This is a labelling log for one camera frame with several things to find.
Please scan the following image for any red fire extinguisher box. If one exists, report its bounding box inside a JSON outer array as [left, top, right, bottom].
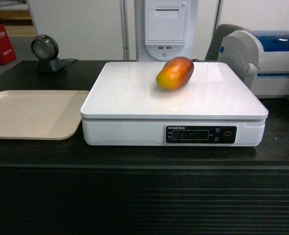
[[0, 23, 17, 66]]

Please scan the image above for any dark red mango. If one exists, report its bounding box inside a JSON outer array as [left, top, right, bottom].
[[156, 57, 194, 90]]

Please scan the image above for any white blue label printer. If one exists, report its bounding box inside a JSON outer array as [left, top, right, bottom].
[[218, 30, 289, 101]]

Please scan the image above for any white checkout scale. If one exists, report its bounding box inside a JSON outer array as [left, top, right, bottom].
[[81, 62, 268, 146]]

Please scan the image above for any white POS terminal stand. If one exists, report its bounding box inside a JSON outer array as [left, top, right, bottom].
[[119, 0, 224, 62]]

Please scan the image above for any black barcode scanner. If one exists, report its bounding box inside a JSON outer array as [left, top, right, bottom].
[[30, 35, 65, 73]]

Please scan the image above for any beige plastic tray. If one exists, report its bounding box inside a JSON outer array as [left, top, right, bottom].
[[0, 90, 89, 140]]

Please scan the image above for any black checkout counter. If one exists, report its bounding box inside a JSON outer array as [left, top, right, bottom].
[[0, 60, 289, 235]]

